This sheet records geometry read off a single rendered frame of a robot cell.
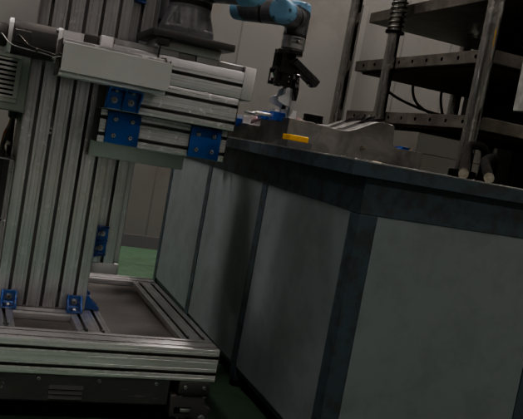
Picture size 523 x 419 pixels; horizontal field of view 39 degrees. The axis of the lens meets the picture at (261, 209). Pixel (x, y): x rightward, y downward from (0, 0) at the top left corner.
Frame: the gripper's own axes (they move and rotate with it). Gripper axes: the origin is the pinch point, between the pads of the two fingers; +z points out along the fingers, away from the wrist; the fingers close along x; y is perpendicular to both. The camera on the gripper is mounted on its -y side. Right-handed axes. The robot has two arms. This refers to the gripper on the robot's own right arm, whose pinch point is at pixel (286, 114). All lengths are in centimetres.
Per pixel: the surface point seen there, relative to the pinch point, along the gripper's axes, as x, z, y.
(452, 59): -33, -36, -79
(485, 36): -5, -41, -72
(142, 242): -242, 86, -13
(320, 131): 8.2, 3.8, -9.3
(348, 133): 8.2, 2.6, -19.2
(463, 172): 44, 9, -40
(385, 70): -80, -32, -75
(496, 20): -3, -47, -74
